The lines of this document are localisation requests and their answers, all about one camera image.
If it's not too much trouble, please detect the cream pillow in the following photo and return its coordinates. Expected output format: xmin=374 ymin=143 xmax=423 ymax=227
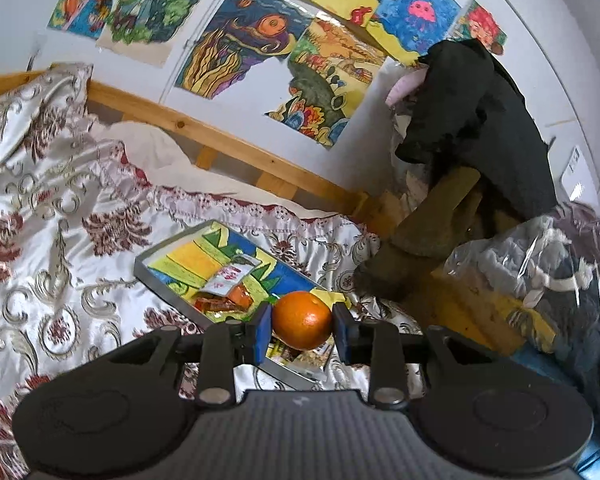
xmin=91 ymin=122 xmax=335 ymax=220

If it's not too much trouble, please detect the landscape drawing poster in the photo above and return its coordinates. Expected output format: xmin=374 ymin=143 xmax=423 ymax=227
xmin=266 ymin=18 xmax=386 ymax=148

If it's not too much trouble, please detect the clear plastic bag of clothes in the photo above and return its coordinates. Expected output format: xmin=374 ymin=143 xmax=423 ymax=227
xmin=444 ymin=204 xmax=600 ymax=411

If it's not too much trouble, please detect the black hanging jacket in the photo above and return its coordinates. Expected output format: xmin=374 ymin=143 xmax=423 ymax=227
xmin=396 ymin=39 xmax=557 ymax=220

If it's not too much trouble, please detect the orange snack packet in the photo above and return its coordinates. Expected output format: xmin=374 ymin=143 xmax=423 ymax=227
xmin=193 ymin=284 xmax=253 ymax=315

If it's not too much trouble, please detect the jellyfish sea drawing poster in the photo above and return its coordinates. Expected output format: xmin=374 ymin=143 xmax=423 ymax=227
xmin=239 ymin=0 xmax=463 ymax=68

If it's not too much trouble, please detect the starry swirl drawing poster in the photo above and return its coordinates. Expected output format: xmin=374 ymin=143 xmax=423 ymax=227
xmin=175 ymin=0 xmax=313 ymax=100

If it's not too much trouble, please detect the silver floral satin bedspread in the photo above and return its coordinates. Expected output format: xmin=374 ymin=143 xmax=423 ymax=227
xmin=0 ymin=63 xmax=419 ymax=479

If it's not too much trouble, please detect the green white seaweed pouch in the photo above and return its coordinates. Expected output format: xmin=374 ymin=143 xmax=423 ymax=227
xmin=199 ymin=254 xmax=261 ymax=296

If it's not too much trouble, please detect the blond child drawing poster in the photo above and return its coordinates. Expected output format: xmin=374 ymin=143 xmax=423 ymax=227
xmin=97 ymin=0 xmax=200 ymax=67

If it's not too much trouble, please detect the small orange mandarin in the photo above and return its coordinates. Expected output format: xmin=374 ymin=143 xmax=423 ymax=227
xmin=272 ymin=292 xmax=332 ymax=351

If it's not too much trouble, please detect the wooden bed frame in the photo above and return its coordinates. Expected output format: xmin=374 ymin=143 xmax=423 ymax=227
xmin=0 ymin=69 xmax=397 ymax=236

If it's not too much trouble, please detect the grey tray with colourful drawing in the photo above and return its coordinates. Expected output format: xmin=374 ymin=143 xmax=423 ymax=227
xmin=134 ymin=221 xmax=346 ymax=389

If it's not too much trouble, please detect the red haired girl drawing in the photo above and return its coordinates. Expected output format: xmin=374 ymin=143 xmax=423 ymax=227
xmin=446 ymin=0 xmax=507 ymax=56

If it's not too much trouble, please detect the brown hanging garment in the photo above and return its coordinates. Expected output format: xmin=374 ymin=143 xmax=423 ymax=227
xmin=352 ymin=167 xmax=484 ymax=304

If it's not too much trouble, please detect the mixed nut bar packet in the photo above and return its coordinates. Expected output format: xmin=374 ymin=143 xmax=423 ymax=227
xmin=280 ymin=342 xmax=334 ymax=382

